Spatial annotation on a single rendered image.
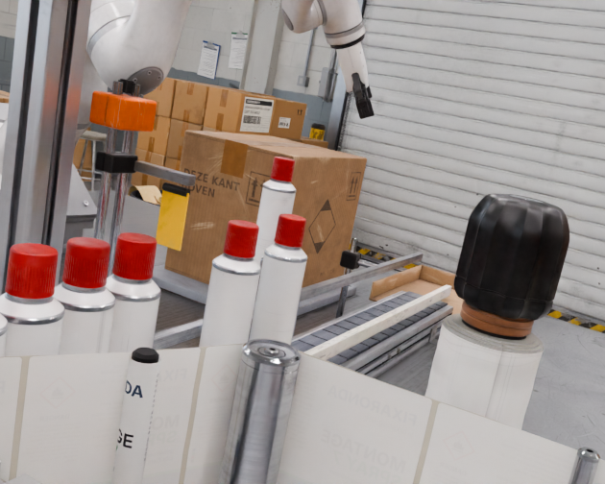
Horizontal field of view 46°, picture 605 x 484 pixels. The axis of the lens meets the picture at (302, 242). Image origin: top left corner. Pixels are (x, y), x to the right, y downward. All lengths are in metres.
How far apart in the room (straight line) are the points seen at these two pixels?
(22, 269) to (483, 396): 0.36
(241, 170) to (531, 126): 3.95
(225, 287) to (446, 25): 4.79
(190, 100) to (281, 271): 3.89
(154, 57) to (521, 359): 0.82
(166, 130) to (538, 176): 2.49
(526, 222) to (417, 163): 4.85
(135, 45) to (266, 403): 0.83
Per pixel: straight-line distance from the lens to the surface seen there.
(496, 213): 0.58
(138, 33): 1.20
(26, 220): 0.71
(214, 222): 1.31
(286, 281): 0.83
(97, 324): 0.58
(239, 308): 0.75
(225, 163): 1.29
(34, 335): 0.54
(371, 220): 5.62
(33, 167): 0.70
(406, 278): 1.70
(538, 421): 1.12
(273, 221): 1.08
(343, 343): 0.98
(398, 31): 5.61
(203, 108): 4.61
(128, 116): 0.67
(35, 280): 0.54
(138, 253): 0.61
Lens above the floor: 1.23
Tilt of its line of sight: 12 degrees down
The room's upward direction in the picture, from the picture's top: 11 degrees clockwise
